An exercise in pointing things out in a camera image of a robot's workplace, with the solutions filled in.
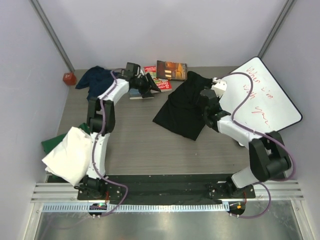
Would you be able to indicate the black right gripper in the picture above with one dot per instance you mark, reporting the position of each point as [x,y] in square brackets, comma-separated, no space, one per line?
[199,102]

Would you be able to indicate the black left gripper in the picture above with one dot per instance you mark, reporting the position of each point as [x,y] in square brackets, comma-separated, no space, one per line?
[146,92]

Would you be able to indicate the red cover book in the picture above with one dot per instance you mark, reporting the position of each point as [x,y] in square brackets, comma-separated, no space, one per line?
[163,84]

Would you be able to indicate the black t shirt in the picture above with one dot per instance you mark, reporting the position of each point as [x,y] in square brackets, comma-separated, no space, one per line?
[181,113]

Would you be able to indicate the dark cover paperback book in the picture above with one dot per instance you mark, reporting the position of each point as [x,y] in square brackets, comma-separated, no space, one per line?
[171,70]

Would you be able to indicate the white dry-erase board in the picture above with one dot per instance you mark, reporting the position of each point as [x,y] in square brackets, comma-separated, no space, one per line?
[257,100]

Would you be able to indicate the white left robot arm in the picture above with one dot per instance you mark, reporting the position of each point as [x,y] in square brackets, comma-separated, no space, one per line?
[101,121]

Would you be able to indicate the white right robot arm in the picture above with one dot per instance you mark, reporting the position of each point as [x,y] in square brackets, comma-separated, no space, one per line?
[268,160]

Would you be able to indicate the blue 1984 paperback book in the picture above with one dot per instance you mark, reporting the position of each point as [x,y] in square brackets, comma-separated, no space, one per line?
[134,94]

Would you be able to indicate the navy blue t shirt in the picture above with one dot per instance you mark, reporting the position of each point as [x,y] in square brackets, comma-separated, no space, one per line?
[97,80]

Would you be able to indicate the small red cube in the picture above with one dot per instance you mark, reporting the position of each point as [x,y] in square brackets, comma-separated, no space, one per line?
[69,79]

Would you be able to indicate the white folded t shirt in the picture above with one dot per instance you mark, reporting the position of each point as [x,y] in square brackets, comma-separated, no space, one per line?
[70,159]

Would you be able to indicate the green t shirt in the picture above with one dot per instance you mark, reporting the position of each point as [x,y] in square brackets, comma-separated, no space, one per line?
[50,144]

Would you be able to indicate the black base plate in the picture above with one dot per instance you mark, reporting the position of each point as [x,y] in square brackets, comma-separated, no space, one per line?
[163,189]

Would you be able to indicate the white perforated cable rail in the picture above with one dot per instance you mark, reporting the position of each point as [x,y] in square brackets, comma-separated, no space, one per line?
[91,207]

